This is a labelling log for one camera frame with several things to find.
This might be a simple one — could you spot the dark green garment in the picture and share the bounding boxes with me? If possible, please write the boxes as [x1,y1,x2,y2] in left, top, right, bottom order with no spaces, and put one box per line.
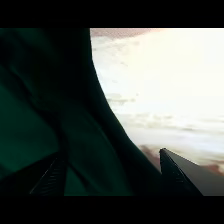
[0,27,165,197]

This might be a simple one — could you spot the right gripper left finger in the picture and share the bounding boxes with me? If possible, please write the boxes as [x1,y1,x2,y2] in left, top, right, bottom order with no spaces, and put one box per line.
[29,155,69,197]

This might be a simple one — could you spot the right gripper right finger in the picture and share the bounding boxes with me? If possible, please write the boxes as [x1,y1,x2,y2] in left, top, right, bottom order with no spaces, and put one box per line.
[158,147,224,197]

